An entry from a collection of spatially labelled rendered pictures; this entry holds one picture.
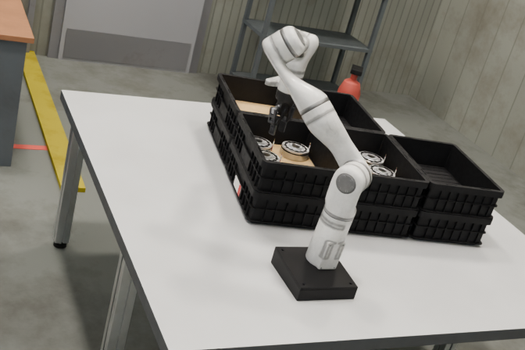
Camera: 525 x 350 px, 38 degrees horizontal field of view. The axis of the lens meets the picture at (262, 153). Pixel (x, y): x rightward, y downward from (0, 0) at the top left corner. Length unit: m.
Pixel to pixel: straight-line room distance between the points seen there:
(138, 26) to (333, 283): 3.80
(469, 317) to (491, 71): 4.04
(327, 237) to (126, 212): 0.63
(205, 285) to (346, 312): 0.41
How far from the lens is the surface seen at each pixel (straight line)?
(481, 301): 2.51
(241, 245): 2.33
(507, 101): 6.09
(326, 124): 2.11
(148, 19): 5.70
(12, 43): 3.79
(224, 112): 2.89
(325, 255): 2.21
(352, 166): 2.11
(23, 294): 3.15
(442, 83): 6.68
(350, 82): 4.85
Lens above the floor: 1.86
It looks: 23 degrees down
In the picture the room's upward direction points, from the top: 15 degrees clockwise
